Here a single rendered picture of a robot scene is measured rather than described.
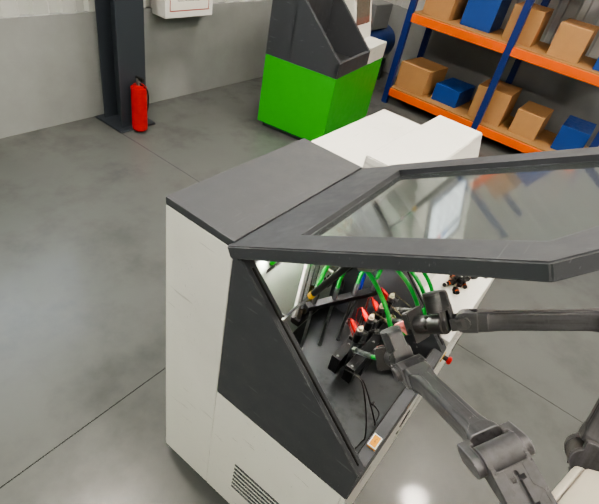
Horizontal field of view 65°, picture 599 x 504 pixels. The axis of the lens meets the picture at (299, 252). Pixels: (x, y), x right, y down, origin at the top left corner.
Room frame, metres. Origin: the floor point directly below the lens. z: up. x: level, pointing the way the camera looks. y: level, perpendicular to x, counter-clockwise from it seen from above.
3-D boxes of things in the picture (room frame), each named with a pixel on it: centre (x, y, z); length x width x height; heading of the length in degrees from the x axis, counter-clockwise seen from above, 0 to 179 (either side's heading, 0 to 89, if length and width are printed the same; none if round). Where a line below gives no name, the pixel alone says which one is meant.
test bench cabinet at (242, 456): (1.16, -0.24, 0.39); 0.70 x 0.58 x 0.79; 151
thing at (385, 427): (1.03, -0.48, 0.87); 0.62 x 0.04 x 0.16; 151
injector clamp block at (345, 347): (1.25, -0.33, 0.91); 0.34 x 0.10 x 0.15; 151
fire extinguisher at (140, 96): (4.30, 1.86, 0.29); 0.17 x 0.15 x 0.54; 150
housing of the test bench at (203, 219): (1.68, -0.04, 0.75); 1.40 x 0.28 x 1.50; 151
